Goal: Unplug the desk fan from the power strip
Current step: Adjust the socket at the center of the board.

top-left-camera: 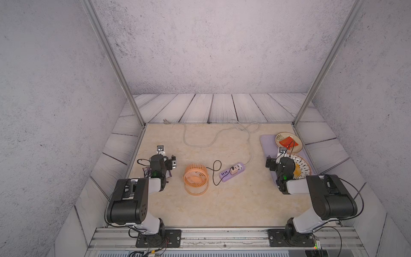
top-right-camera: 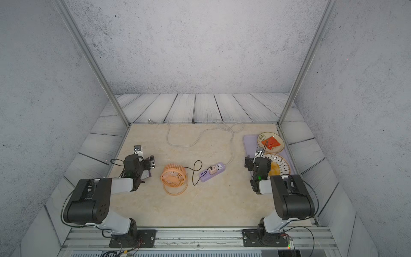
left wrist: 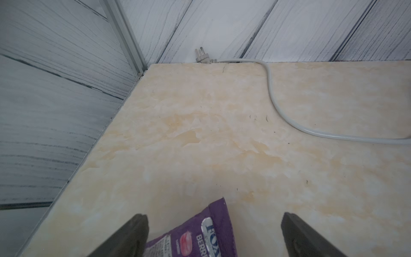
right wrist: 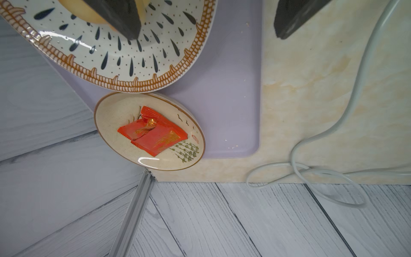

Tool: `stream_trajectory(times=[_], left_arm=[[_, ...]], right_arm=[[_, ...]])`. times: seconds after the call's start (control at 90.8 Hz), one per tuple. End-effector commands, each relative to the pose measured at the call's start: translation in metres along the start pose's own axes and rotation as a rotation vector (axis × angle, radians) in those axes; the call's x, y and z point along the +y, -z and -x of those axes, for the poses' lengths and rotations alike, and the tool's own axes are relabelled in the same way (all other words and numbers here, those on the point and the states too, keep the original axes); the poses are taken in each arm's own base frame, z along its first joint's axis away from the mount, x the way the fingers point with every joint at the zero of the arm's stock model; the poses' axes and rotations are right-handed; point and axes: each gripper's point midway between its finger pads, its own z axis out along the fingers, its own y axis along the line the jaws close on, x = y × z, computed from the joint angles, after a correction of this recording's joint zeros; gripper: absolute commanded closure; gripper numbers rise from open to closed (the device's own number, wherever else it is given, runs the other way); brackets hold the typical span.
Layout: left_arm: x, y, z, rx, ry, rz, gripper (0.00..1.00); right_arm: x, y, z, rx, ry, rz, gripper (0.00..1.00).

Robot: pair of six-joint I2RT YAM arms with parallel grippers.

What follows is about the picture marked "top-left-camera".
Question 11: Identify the purple power strip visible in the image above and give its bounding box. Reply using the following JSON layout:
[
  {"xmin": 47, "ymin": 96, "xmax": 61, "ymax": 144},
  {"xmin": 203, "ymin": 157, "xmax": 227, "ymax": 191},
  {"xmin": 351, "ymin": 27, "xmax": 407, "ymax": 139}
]
[{"xmin": 219, "ymin": 162, "xmax": 246, "ymax": 182}]

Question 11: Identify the patterned plate with yellow food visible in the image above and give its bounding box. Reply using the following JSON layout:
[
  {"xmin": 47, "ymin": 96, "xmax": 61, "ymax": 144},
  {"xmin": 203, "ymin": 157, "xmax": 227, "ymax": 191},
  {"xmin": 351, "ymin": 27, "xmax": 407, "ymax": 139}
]
[{"xmin": 287, "ymin": 154, "xmax": 313, "ymax": 179}]

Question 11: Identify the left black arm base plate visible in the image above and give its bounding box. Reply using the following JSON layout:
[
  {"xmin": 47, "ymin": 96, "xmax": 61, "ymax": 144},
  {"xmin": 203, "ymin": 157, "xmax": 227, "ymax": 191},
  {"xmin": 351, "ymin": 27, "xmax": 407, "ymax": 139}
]
[{"xmin": 136, "ymin": 229, "xmax": 182, "ymax": 248}]

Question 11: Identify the aluminium front rail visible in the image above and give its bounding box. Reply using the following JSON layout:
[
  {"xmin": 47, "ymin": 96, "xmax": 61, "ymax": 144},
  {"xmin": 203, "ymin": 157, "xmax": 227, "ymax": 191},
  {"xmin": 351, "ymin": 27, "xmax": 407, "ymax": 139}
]
[{"xmin": 86, "ymin": 227, "xmax": 368, "ymax": 257}]

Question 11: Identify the purple placemat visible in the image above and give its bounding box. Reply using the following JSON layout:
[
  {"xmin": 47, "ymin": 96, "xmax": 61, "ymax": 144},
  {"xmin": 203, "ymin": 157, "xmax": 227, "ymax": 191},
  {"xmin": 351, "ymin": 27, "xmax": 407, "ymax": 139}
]
[{"xmin": 260, "ymin": 134, "xmax": 316, "ymax": 184}]

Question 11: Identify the small plate with red packet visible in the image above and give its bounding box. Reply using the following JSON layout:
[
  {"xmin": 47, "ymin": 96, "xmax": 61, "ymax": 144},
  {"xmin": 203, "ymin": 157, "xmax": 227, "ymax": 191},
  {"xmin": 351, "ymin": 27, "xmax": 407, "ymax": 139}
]
[{"xmin": 275, "ymin": 132, "xmax": 303, "ymax": 153}]

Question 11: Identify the white power strip cord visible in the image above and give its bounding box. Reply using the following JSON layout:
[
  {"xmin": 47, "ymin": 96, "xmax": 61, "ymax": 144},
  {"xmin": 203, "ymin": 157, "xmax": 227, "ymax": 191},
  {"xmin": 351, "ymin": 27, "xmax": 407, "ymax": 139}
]
[{"xmin": 163, "ymin": 119, "xmax": 260, "ymax": 167}]

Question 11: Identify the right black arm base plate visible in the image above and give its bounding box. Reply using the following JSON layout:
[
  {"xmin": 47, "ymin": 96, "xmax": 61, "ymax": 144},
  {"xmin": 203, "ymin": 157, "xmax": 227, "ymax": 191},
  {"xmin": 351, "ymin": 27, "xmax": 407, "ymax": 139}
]
[{"xmin": 268, "ymin": 229, "xmax": 316, "ymax": 247}]

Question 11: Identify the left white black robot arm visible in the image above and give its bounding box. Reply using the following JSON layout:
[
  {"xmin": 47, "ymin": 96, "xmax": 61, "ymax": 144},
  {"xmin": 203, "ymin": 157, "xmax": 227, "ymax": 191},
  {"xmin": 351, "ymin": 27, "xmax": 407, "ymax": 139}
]
[{"xmin": 105, "ymin": 154, "xmax": 177, "ymax": 242}]

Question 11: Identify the left aluminium frame post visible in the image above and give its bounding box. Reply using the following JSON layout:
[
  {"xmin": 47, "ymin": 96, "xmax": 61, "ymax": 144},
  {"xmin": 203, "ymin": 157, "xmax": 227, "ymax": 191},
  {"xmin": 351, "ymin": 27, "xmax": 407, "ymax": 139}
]
[{"xmin": 81, "ymin": 0, "xmax": 146, "ymax": 127}]

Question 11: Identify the purple snack bag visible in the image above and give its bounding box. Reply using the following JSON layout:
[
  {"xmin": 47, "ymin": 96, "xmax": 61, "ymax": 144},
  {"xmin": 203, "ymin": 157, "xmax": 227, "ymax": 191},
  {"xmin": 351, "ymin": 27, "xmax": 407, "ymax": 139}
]
[{"xmin": 142, "ymin": 167, "xmax": 172, "ymax": 178}]

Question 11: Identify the aluminium frame post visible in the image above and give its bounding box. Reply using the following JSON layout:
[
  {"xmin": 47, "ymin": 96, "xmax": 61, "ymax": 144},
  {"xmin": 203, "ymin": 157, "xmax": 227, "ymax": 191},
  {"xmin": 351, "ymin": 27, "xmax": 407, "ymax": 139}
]
[
  {"xmin": 292, "ymin": 0, "xmax": 365, "ymax": 128},
  {"xmin": 81, "ymin": 0, "xmax": 146, "ymax": 127}
]

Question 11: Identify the white plug adapter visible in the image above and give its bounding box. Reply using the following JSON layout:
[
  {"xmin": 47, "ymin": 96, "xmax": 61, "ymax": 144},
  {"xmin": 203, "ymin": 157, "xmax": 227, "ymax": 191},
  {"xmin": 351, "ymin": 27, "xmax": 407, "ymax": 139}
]
[{"xmin": 229, "ymin": 163, "xmax": 244, "ymax": 175}]

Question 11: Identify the orange desk fan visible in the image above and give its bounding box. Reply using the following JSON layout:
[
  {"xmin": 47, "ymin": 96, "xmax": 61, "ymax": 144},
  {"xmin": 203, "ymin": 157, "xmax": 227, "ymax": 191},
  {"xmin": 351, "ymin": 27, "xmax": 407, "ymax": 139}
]
[{"xmin": 183, "ymin": 164, "xmax": 209, "ymax": 196}]

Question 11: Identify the right aluminium frame post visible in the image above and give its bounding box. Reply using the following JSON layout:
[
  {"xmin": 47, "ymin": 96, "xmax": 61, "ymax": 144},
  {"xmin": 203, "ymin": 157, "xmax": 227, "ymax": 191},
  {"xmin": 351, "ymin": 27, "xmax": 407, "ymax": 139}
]
[{"xmin": 292, "ymin": 0, "xmax": 365, "ymax": 128}]

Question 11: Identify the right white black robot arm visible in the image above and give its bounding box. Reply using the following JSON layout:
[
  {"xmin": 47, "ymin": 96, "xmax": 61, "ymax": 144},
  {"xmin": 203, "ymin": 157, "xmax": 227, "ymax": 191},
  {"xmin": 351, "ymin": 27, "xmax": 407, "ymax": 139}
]
[{"xmin": 265, "ymin": 156, "xmax": 362, "ymax": 247}]

